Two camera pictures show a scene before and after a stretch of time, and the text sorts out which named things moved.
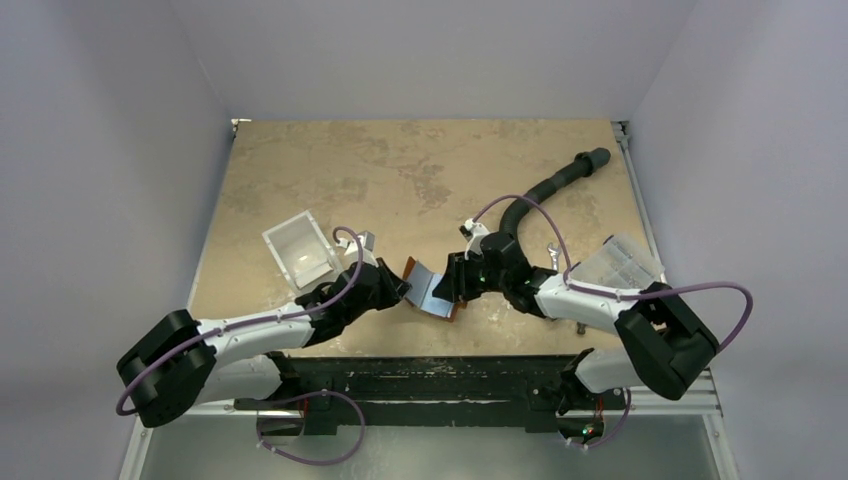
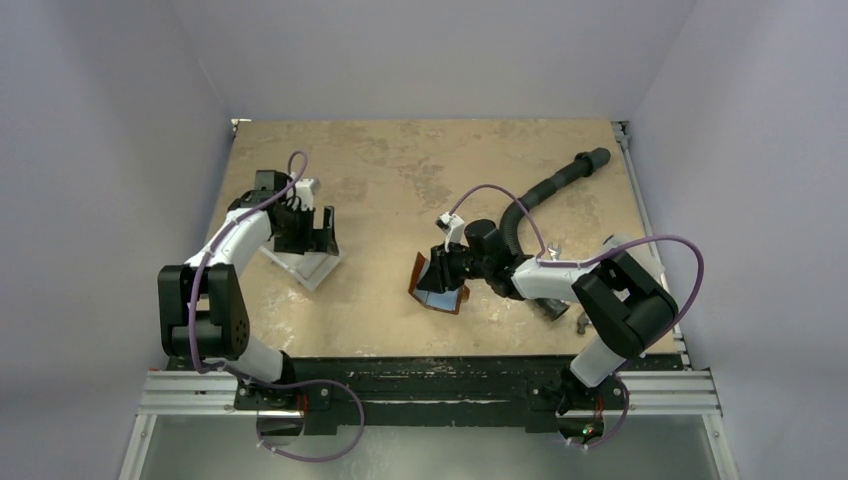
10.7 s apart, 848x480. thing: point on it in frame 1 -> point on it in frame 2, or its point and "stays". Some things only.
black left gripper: (394, 287) -> (313, 239)
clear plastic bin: (303, 252) stays
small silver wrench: (554, 253) stays
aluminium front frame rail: (696, 402) stays
